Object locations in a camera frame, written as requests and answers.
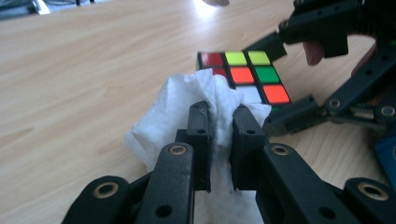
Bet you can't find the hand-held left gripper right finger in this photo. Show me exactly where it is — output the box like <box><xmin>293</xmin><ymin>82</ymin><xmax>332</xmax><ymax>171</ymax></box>
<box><xmin>230</xmin><ymin>104</ymin><xmax>269</xmax><ymax>191</ymax></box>

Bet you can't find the white desk frame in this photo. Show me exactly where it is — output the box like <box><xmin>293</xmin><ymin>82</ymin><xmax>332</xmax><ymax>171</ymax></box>
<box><xmin>31</xmin><ymin>0</ymin><xmax>51</xmax><ymax>16</ymax></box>

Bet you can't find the blue wet wipes pack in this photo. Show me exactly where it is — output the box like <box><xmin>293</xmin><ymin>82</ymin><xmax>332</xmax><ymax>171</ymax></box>
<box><xmin>373</xmin><ymin>133</ymin><xmax>396</xmax><ymax>190</ymax></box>

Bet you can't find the white wet wipe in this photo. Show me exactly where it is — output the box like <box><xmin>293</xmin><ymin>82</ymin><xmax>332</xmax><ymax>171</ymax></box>
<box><xmin>124</xmin><ymin>68</ymin><xmax>272</xmax><ymax>224</ymax></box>

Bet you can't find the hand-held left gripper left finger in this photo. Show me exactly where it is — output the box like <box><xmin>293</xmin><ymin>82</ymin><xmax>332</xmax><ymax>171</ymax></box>
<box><xmin>174</xmin><ymin>100</ymin><xmax>214</xmax><ymax>192</ymax></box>

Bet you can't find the round grey table grommet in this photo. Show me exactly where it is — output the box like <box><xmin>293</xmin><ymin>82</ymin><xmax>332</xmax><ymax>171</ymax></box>
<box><xmin>202</xmin><ymin>0</ymin><xmax>232</xmax><ymax>7</ymax></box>

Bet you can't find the colourful puzzle cube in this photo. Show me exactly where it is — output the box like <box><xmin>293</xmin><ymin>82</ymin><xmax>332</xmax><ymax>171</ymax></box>
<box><xmin>196</xmin><ymin>50</ymin><xmax>292</xmax><ymax>113</ymax></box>

